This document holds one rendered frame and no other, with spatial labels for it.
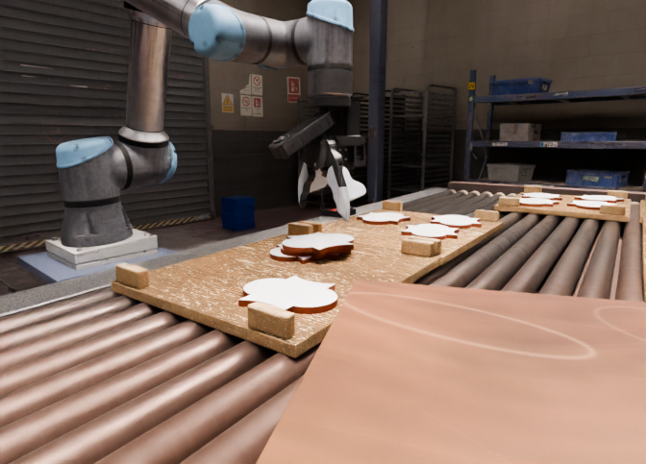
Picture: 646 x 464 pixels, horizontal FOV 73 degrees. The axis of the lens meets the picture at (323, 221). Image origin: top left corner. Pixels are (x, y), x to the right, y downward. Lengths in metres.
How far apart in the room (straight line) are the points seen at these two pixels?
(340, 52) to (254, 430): 0.57
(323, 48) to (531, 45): 5.50
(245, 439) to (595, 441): 0.25
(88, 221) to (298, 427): 0.95
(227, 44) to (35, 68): 4.84
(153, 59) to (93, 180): 0.30
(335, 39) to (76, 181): 0.64
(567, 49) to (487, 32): 0.99
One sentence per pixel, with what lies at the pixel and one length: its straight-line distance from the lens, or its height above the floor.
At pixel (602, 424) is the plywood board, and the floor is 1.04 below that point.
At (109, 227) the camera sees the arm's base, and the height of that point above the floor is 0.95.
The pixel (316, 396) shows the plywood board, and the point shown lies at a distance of 0.19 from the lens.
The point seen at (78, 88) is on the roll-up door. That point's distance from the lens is 5.60.
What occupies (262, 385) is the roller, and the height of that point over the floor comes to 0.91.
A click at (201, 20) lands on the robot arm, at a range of 0.72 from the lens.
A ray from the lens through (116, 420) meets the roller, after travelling 0.42.
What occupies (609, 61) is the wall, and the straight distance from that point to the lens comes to 5.94.
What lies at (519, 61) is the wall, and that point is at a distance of 6.18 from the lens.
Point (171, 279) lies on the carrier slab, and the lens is 0.70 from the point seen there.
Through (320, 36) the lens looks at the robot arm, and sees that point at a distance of 0.75.
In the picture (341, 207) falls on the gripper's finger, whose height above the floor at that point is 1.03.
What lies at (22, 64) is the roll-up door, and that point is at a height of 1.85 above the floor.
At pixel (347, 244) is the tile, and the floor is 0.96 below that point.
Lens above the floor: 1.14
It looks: 11 degrees down
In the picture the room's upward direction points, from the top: straight up
